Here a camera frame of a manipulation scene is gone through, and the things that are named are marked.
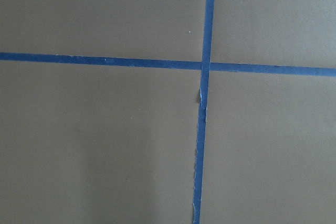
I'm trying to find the blue tape line crosswise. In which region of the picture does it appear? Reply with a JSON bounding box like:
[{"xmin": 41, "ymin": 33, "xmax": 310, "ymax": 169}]
[{"xmin": 1, "ymin": 52, "xmax": 335, "ymax": 77}]

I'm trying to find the blue tape line lengthwise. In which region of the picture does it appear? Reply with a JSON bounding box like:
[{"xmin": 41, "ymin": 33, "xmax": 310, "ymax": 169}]
[{"xmin": 192, "ymin": 0, "xmax": 215, "ymax": 224}]

